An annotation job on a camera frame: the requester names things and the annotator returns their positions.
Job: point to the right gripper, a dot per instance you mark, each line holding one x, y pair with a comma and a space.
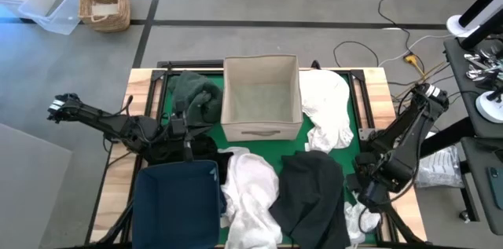
373, 186

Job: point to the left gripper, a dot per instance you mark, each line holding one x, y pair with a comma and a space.
181, 127

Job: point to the black garment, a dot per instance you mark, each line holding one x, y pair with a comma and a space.
208, 149

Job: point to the small white garment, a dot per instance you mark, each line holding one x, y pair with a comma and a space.
353, 221

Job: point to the dark green garment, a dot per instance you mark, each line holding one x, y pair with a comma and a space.
188, 88

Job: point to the dark grey trousers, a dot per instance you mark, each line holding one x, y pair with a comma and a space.
310, 194

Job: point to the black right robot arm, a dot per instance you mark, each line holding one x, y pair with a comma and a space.
412, 131

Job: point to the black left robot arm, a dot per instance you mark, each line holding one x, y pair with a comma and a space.
98, 117

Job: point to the navy fabric storage box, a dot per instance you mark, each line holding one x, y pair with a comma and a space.
177, 206

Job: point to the clear plastic bag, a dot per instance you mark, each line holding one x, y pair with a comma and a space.
440, 166

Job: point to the green table mat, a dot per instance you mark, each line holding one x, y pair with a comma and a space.
275, 149

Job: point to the beige fabric storage box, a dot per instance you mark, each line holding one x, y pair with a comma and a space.
259, 99

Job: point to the black diagonal beam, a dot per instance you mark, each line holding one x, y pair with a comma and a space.
448, 139

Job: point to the black table leg with caster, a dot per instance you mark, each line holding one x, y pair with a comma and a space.
469, 198

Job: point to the dark grey side table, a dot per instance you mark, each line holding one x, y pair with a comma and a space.
457, 68
479, 186

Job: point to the teal phone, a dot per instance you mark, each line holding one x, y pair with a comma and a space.
496, 186

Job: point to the yellow power plug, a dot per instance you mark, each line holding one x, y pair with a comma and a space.
410, 59

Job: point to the white round stand base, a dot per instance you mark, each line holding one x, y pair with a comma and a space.
489, 109
456, 25

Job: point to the wicker basket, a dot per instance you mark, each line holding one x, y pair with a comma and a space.
122, 9

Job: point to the pile of metal tools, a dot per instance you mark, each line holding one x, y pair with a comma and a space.
481, 68

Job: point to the white card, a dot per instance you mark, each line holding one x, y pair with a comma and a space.
104, 9

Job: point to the clear plastic bin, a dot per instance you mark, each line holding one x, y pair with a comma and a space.
59, 9

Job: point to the white and black pole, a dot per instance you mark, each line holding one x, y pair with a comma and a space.
483, 5

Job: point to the black table frame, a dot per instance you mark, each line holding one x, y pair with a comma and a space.
188, 63

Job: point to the small black mount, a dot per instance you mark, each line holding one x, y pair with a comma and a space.
315, 64

